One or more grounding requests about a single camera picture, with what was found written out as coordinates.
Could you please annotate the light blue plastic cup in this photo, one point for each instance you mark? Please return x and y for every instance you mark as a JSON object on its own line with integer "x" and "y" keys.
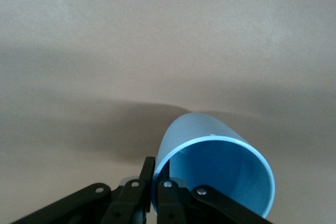
{"x": 225, "y": 171}

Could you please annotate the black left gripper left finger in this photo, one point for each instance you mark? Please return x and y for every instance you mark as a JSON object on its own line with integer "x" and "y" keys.
{"x": 131, "y": 197}

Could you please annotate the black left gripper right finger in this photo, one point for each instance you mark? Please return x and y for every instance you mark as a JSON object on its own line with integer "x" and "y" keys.
{"x": 178, "y": 203}

